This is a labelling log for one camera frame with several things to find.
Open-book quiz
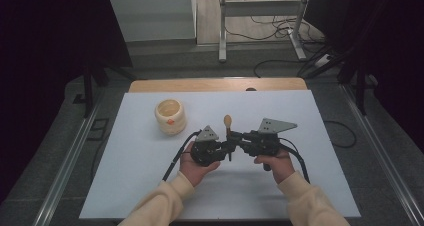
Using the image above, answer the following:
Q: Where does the wooden table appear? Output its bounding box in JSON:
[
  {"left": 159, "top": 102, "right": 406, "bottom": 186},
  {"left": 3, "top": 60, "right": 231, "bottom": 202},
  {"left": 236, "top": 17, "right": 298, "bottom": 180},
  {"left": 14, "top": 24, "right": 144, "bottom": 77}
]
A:
[{"left": 127, "top": 77, "right": 309, "bottom": 94}]

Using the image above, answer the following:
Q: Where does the right hand-held gripper black cable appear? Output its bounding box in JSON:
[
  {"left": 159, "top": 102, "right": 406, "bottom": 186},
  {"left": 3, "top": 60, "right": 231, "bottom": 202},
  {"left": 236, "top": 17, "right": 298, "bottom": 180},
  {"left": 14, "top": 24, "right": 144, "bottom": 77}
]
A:
[{"left": 277, "top": 137, "right": 311, "bottom": 185}]

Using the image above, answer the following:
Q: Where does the black cable loop on floor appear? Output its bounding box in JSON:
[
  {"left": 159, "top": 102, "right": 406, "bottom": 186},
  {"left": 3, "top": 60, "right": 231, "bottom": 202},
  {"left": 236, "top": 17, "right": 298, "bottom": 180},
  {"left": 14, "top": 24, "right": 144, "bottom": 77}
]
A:
[{"left": 324, "top": 119, "right": 358, "bottom": 150}]

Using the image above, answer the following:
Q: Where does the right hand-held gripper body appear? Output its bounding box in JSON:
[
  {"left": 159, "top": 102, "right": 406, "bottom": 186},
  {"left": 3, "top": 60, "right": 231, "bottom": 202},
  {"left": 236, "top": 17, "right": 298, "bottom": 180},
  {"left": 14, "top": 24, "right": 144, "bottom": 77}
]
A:
[{"left": 247, "top": 117, "right": 299, "bottom": 159}]

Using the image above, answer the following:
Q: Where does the cream ceramic cup orange mark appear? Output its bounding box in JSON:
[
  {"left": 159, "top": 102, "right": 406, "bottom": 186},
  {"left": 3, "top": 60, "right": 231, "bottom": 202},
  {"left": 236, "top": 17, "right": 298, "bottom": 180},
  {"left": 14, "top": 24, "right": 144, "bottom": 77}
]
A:
[{"left": 153, "top": 98, "right": 188, "bottom": 136}]

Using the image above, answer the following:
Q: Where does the left hand-held gripper black cable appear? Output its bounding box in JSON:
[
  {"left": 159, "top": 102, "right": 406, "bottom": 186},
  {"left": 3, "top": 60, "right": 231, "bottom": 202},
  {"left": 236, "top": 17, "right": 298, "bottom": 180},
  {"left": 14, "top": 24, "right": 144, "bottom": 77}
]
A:
[{"left": 161, "top": 129, "right": 203, "bottom": 183}]

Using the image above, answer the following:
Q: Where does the person's left hand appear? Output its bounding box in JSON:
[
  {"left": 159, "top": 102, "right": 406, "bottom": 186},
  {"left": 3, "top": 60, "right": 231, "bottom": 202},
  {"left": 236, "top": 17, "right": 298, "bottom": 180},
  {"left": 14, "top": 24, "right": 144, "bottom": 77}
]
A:
[{"left": 178, "top": 141, "right": 222, "bottom": 188}]

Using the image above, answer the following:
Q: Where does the black curtain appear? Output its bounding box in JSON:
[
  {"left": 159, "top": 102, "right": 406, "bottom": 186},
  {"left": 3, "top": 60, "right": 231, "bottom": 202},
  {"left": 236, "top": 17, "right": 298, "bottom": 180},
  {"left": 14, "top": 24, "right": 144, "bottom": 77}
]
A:
[
  {"left": 0, "top": 0, "right": 134, "bottom": 204},
  {"left": 304, "top": 0, "right": 424, "bottom": 155}
]

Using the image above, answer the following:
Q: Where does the silver metal floor rail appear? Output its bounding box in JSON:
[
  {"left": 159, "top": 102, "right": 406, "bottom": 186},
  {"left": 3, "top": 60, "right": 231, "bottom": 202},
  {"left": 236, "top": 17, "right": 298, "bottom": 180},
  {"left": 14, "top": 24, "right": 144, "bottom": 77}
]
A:
[
  {"left": 339, "top": 83, "right": 424, "bottom": 226},
  {"left": 32, "top": 94, "right": 105, "bottom": 226}
]

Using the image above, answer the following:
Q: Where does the black square floor plate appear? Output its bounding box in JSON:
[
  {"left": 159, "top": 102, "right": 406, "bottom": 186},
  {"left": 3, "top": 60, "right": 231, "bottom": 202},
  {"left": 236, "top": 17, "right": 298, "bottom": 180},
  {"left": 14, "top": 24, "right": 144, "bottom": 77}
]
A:
[{"left": 86, "top": 117, "right": 110, "bottom": 142}]

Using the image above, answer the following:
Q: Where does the tangle of black floor cables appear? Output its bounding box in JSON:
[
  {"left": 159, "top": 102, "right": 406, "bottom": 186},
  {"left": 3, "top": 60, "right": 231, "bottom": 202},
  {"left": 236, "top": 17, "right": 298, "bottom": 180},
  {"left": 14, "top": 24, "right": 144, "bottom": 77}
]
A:
[{"left": 223, "top": 0, "right": 334, "bottom": 79}]

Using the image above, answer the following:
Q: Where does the makeup brush with blue handle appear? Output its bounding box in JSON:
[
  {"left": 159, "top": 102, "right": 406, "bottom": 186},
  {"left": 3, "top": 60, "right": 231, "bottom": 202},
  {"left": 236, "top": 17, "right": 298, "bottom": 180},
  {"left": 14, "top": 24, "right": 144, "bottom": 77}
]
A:
[{"left": 222, "top": 114, "right": 235, "bottom": 163}]

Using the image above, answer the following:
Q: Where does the white power strip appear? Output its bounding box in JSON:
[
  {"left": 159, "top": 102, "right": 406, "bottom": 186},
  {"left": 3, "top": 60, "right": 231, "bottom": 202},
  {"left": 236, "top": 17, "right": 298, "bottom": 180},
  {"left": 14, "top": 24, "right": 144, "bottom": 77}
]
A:
[{"left": 314, "top": 53, "right": 333, "bottom": 68}]

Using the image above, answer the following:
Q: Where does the hand-held gripper black cable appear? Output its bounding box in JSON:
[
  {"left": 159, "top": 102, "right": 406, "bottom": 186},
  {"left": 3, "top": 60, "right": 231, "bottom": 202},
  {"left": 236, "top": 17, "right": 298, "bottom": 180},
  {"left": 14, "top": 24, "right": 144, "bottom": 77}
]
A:
[
  {"left": 161, "top": 129, "right": 203, "bottom": 183},
  {"left": 277, "top": 137, "right": 311, "bottom": 185}
]

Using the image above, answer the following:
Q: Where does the black metal stand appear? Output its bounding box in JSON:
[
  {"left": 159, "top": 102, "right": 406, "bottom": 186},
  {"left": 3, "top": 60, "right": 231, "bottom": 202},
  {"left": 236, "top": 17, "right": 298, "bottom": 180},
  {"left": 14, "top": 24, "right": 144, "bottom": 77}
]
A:
[
  {"left": 72, "top": 64, "right": 138, "bottom": 119},
  {"left": 335, "top": 49, "right": 379, "bottom": 116}
]

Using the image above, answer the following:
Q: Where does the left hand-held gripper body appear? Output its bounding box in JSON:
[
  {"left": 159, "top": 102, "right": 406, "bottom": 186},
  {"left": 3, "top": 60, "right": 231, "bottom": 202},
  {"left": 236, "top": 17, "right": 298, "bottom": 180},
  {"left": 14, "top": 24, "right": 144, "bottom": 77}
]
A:
[{"left": 189, "top": 124, "right": 232, "bottom": 168}]

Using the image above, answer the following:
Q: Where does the white cabinet panel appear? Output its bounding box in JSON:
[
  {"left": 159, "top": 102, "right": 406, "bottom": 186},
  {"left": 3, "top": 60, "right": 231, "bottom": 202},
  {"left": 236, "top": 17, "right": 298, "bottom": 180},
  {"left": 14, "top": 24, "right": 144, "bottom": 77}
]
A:
[{"left": 107, "top": 0, "right": 198, "bottom": 43}]

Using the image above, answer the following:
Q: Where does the white table mat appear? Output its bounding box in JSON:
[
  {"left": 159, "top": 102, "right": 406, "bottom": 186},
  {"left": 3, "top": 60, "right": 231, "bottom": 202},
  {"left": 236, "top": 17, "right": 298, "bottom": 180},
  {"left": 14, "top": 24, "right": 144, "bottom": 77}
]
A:
[{"left": 79, "top": 89, "right": 362, "bottom": 221}]

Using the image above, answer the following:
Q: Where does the person's right hand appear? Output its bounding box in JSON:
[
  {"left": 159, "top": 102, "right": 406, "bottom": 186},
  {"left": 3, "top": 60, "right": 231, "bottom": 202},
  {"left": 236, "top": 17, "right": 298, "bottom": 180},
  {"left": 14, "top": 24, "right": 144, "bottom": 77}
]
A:
[{"left": 253, "top": 148, "right": 296, "bottom": 186}]

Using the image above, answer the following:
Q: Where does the white metal desk frame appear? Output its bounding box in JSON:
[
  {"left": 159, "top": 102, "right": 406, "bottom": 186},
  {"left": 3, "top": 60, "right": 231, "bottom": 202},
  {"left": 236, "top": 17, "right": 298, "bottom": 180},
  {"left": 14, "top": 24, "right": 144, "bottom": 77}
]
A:
[{"left": 217, "top": 0, "right": 314, "bottom": 63}]

